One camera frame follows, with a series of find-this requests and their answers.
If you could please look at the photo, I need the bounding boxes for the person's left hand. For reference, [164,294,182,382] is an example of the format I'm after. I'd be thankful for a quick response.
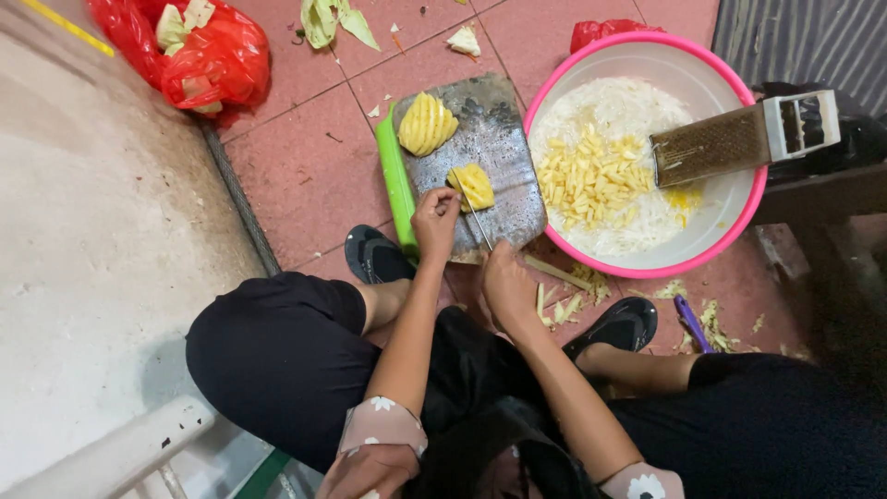
[410,186,464,268]

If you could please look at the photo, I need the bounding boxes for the person's right hand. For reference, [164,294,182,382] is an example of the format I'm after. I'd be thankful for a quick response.
[481,240,546,334]

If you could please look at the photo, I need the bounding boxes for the thin steel kitchen knife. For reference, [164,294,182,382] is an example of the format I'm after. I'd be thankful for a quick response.
[450,170,495,252]

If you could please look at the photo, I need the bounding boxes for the small cut pineapple piece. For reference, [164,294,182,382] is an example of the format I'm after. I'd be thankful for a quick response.
[447,163,496,213]

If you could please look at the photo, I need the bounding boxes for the long pineapple core strip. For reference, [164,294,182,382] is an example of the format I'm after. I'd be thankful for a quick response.
[522,254,594,292]

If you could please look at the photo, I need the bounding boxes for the black flip-flop sandal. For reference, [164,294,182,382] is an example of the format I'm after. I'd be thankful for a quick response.
[560,297,659,363]
[344,224,418,286]

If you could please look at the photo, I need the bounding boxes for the grey worn cutting board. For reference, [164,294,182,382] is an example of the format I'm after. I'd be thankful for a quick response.
[391,72,549,265]

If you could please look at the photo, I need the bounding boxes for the heap of yellow pineapple strips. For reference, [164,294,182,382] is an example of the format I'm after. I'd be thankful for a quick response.
[537,125,656,232]

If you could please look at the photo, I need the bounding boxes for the green plastic knife sheath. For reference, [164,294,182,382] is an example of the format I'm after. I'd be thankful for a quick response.
[374,103,421,259]

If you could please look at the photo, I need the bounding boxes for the large scored pineapple half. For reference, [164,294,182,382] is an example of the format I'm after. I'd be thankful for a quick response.
[398,91,460,158]

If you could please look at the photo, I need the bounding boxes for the heap of white shredded vegetable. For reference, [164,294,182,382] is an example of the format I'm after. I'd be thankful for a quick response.
[529,76,701,259]

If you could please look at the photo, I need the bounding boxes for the pale cabbage chunk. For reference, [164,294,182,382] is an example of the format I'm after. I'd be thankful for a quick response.
[445,25,482,58]

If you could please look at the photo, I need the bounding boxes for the person's left leg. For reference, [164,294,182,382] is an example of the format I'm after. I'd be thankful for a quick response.
[185,271,444,475]

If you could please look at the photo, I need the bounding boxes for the person's leg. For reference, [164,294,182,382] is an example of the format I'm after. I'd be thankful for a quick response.
[185,271,444,475]
[575,343,887,499]

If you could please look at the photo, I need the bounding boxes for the scattered pineapple trimmings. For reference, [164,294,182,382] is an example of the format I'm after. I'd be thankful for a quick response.
[535,262,766,354]

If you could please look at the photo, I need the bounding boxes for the pink rimmed plastic basin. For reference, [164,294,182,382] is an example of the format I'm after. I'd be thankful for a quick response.
[522,30,769,280]

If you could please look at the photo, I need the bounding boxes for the small crumpled red plastic bag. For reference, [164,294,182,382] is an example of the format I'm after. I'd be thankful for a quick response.
[570,18,667,55]

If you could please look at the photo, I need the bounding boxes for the green cabbage leaf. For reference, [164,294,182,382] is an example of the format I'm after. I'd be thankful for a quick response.
[299,0,381,52]

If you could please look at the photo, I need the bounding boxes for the person's right leg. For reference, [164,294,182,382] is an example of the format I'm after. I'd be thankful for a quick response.
[575,343,887,499]

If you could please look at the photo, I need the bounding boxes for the large red bag of scraps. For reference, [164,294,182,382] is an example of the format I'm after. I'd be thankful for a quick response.
[86,0,272,116]

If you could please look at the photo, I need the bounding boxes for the dark wooden bench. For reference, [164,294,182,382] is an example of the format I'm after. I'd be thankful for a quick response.
[751,162,887,227]

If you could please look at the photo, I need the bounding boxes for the corrugated metal sheet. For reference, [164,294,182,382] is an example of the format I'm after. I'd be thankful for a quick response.
[711,0,887,119]

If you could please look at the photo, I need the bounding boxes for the purple handled peeler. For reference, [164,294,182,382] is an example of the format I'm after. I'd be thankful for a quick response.
[673,294,715,355]

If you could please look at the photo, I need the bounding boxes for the metal grater with white handle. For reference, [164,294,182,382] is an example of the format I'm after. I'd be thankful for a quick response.
[649,89,842,189]

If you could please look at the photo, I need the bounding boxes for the white painted metal rail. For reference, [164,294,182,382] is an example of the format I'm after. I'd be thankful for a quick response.
[0,394,218,499]

